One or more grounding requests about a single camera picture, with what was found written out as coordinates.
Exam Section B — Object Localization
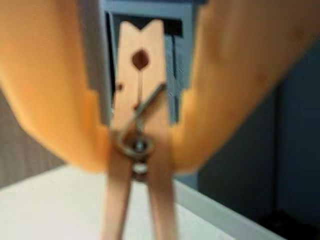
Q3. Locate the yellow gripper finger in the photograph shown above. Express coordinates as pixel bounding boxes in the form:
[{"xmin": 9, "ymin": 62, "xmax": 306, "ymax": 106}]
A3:
[
  {"xmin": 170, "ymin": 0, "xmax": 320, "ymax": 175},
  {"xmin": 0, "ymin": 0, "xmax": 111, "ymax": 174}
]

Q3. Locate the wooden clothespin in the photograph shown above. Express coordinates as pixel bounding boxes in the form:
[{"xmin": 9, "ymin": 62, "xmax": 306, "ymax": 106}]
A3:
[{"xmin": 101, "ymin": 19, "xmax": 181, "ymax": 240}]

